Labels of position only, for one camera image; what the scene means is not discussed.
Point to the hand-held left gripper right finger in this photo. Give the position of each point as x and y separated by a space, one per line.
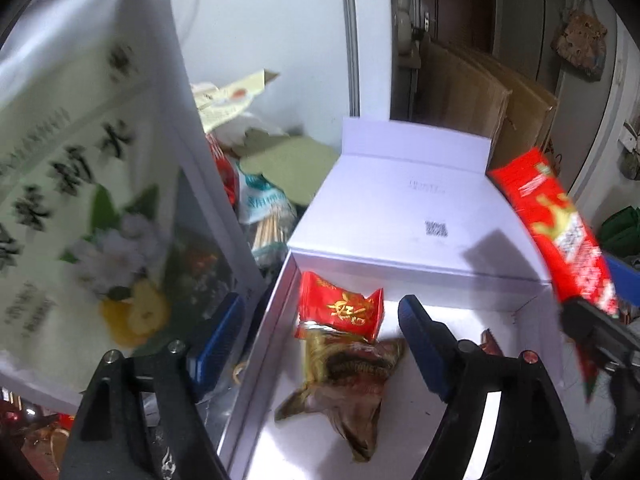
420 345

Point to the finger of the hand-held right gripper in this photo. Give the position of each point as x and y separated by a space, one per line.
622 280
600 332

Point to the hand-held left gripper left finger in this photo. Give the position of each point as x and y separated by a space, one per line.
220 335

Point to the small dark red packet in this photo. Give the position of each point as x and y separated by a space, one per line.
490 344

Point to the gold brown candy wrapper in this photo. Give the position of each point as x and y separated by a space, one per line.
345 380

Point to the small red candy packet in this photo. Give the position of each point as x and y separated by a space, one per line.
340 305

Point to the red snack packet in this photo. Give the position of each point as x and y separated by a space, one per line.
555 220

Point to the white cardboard box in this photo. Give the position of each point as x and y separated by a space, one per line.
390 210

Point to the green bag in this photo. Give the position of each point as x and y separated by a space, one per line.
620 227

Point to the toothpick packet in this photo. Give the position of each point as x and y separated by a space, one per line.
265 220

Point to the green cardboard piece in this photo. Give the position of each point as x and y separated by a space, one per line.
295 160

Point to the silver stand-up pouch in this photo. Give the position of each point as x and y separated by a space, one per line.
75 160

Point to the cream paper packet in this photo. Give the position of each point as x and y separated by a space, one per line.
230 97

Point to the hanging patterned bag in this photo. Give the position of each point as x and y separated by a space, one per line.
580 40

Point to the white refrigerator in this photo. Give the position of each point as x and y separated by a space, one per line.
280 35

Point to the white ceramic pot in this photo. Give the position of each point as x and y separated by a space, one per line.
402 25

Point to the dark brown door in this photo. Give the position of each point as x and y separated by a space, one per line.
460 0

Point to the hanging wall ornaments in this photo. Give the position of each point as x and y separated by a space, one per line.
632 145

